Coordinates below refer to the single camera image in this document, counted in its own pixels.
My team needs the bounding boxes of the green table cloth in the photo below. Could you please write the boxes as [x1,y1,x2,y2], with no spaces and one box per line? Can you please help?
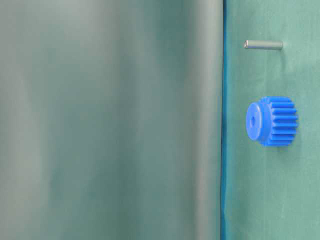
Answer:
[221,0,320,240]

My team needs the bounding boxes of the small blue plastic gear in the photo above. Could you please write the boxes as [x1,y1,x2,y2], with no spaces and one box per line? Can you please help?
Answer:
[245,96,298,147]

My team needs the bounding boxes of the grey metal shaft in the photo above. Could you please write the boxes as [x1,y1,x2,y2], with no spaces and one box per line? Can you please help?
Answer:
[243,40,284,51]

